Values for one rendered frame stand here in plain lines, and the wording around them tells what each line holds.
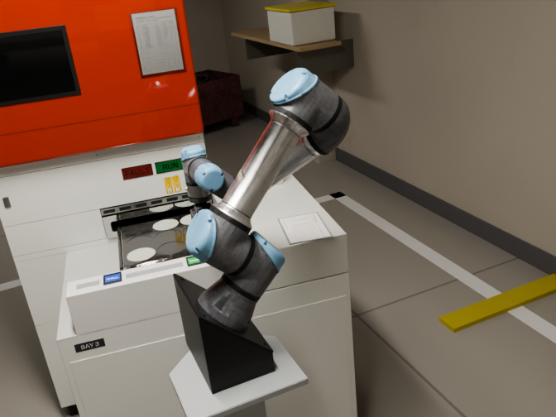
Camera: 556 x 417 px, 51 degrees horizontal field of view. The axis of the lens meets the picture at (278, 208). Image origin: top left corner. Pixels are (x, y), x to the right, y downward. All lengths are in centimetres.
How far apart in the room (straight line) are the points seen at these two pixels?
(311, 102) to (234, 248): 40
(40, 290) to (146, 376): 73
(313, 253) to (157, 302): 52
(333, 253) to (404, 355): 112
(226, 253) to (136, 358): 69
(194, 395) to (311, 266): 62
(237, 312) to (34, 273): 123
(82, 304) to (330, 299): 81
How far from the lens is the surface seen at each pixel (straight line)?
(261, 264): 148
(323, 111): 147
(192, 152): 175
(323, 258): 196
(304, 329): 208
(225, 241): 142
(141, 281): 186
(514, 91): 358
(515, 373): 294
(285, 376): 160
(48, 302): 262
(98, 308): 190
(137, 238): 228
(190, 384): 164
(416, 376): 286
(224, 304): 151
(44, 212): 244
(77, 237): 248
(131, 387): 207
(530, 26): 345
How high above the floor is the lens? 184
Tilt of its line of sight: 24 degrees down
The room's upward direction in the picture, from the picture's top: 6 degrees counter-clockwise
